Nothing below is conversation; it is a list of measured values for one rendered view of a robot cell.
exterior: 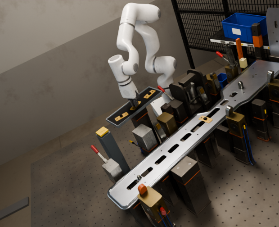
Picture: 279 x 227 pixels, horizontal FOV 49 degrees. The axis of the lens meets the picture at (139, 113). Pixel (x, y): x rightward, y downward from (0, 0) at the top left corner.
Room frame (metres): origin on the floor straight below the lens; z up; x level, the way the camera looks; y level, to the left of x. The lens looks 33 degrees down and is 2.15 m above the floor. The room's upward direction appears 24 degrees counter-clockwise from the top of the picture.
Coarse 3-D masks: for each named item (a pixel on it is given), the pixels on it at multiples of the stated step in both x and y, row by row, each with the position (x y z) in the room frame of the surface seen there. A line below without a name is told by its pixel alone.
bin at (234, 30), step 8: (232, 16) 2.27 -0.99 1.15; (240, 16) 2.24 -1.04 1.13; (248, 16) 2.16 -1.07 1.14; (256, 16) 2.08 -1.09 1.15; (264, 16) 2.01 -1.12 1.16; (224, 24) 2.21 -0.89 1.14; (232, 24) 2.12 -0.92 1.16; (240, 24) 2.25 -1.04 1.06; (248, 24) 2.17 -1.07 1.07; (264, 24) 1.99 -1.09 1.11; (224, 32) 2.23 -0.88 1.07; (232, 32) 2.14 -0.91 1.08; (240, 32) 2.05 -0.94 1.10; (248, 32) 1.98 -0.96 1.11; (264, 32) 1.99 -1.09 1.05; (240, 40) 2.07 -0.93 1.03; (248, 40) 1.99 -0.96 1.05
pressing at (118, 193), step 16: (256, 64) 1.72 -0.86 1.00; (272, 64) 1.64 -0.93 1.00; (240, 80) 1.63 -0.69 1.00; (256, 80) 1.55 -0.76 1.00; (224, 96) 1.54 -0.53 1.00; (240, 96) 1.47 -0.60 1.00; (208, 112) 1.46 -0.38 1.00; (224, 112) 1.40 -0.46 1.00; (192, 128) 1.38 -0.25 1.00; (208, 128) 1.32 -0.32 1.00; (160, 144) 1.36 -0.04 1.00; (192, 144) 1.26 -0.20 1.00; (144, 160) 1.29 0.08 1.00; (176, 160) 1.19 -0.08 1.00; (128, 176) 1.23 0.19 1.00; (160, 176) 1.14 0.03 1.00; (112, 192) 1.17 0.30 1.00; (128, 192) 1.12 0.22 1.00; (128, 208) 1.03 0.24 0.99
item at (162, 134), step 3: (153, 123) 1.43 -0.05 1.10; (156, 123) 1.43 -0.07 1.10; (159, 123) 1.43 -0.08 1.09; (153, 126) 1.43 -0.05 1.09; (156, 126) 1.42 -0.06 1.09; (159, 126) 1.42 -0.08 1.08; (156, 129) 1.42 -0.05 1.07; (159, 129) 1.42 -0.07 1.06; (162, 129) 1.42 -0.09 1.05; (159, 132) 1.41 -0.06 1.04; (162, 132) 1.42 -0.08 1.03; (159, 135) 1.41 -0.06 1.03; (162, 135) 1.41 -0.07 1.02; (165, 135) 1.41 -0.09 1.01; (162, 138) 1.40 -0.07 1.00
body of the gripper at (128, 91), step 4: (128, 84) 1.57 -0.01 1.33; (132, 84) 1.57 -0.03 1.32; (120, 88) 1.61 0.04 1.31; (124, 88) 1.58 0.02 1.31; (128, 88) 1.56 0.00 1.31; (132, 88) 1.56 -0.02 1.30; (136, 88) 1.58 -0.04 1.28; (124, 92) 1.59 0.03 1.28; (128, 92) 1.57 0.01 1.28; (132, 92) 1.55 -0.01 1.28; (124, 96) 1.60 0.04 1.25; (128, 96) 1.58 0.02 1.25; (132, 96) 1.56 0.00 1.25
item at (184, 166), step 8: (184, 160) 1.14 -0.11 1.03; (192, 160) 1.11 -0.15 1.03; (176, 168) 1.11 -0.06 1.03; (184, 168) 1.08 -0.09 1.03; (192, 168) 1.07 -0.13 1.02; (176, 176) 1.08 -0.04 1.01; (184, 176) 1.05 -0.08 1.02; (192, 176) 1.07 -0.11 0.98; (200, 176) 1.09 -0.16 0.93; (184, 184) 1.04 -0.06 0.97; (192, 184) 1.06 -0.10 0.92; (200, 184) 1.08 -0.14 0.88; (184, 192) 1.07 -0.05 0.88; (192, 192) 1.06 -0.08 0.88; (200, 192) 1.08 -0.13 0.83; (184, 200) 1.11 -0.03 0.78; (192, 200) 1.05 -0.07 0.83; (200, 200) 1.07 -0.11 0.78; (208, 200) 1.09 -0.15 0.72; (192, 208) 1.06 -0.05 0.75; (200, 208) 1.06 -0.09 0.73
